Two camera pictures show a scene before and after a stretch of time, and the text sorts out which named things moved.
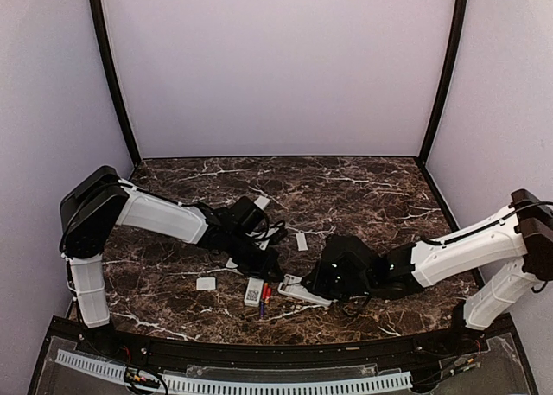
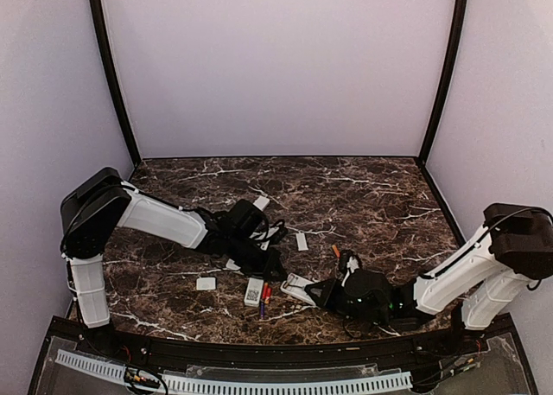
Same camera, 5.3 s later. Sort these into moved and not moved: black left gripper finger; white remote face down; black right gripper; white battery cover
Moved: black right gripper
Not moved: white battery cover; black left gripper finger; white remote face down
